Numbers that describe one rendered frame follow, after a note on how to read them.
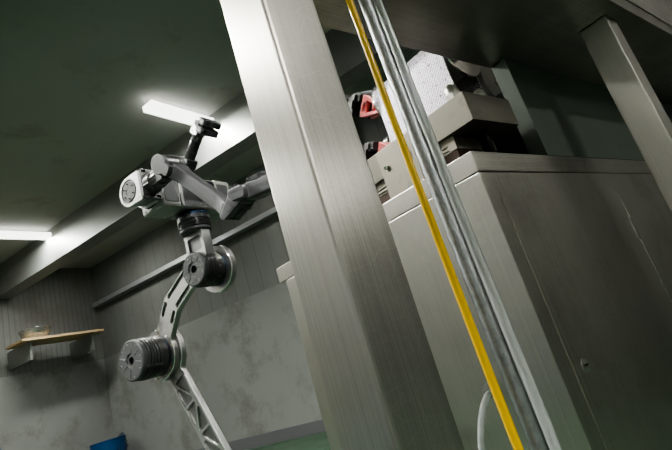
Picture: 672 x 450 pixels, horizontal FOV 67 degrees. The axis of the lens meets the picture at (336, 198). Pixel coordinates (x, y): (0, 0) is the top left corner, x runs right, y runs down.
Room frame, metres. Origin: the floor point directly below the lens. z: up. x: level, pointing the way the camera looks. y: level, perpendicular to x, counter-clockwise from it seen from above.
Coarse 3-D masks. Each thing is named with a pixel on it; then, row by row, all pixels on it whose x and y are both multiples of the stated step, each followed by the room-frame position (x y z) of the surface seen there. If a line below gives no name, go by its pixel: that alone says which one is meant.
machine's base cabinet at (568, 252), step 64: (512, 192) 0.88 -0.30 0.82; (576, 192) 1.04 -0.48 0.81; (640, 192) 1.27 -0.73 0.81; (512, 256) 0.82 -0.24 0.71; (576, 256) 0.95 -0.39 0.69; (640, 256) 1.15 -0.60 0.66; (448, 320) 0.95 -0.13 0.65; (512, 320) 0.86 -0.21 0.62; (576, 320) 0.89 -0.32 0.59; (640, 320) 1.05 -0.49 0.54; (320, 384) 1.26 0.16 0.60; (448, 384) 0.98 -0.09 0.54; (576, 384) 0.84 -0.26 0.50; (640, 384) 0.97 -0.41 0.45; (512, 448) 0.92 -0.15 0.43; (576, 448) 0.84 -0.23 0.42; (640, 448) 0.91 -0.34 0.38
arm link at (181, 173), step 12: (156, 156) 1.66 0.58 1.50; (156, 168) 1.67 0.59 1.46; (168, 168) 1.65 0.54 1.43; (180, 168) 1.66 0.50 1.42; (180, 180) 1.67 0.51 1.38; (192, 180) 1.64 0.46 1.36; (204, 180) 1.67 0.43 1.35; (192, 192) 1.65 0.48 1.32; (204, 192) 1.63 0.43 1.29; (216, 192) 1.62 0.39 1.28; (216, 204) 1.61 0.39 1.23; (228, 204) 1.57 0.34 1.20; (240, 204) 1.57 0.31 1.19; (252, 204) 1.61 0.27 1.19; (228, 216) 1.59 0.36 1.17; (240, 216) 1.64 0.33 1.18
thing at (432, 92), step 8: (440, 72) 1.11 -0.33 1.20; (448, 72) 1.09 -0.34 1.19; (432, 80) 1.13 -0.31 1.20; (440, 80) 1.11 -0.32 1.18; (448, 80) 1.10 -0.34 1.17; (424, 88) 1.15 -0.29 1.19; (432, 88) 1.13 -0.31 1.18; (440, 88) 1.12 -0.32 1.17; (424, 96) 1.15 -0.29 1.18; (432, 96) 1.14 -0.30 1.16; (440, 96) 1.12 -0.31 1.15; (424, 104) 1.16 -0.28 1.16; (432, 104) 1.14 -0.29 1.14; (440, 104) 1.13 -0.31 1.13; (432, 112) 1.15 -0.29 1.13; (384, 120) 1.26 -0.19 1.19; (400, 120) 1.22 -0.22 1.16; (392, 136) 1.25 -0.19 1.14
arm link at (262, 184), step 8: (264, 176) 1.50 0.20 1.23; (248, 184) 1.53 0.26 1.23; (256, 184) 1.52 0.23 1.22; (264, 184) 1.50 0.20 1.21; (232, 192) 1.53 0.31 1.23; (240, 192) 1.51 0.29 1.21; (248, 192) 1.53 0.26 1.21; (256, 192) 1.52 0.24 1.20; (264, 192) 1.52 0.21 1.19; (232, 200) 1.54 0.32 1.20; (256, 200) 1.62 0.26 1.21
